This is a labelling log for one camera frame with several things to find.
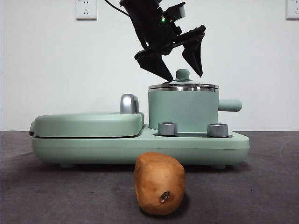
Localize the green breakfast machine base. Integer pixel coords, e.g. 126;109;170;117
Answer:
31;123;250;169

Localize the glass lid with green knob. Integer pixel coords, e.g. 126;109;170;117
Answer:
148;69;220;90

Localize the green pot with handle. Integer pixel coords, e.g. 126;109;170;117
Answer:
148;85;242;133

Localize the brown potato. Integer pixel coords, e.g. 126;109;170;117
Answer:
133;151;186;216

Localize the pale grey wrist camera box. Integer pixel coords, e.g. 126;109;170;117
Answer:
171;3;187;20

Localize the black cable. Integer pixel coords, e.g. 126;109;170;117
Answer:
104;0;131;19

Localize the silver control dial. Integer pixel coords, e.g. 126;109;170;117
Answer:
157;121;178;136
207;123;229;138

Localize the white wall socket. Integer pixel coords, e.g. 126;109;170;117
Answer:
75;0;98;21
285;0;299;21

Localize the green griddle cover silver handle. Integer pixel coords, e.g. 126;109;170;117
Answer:
29;93;145;139

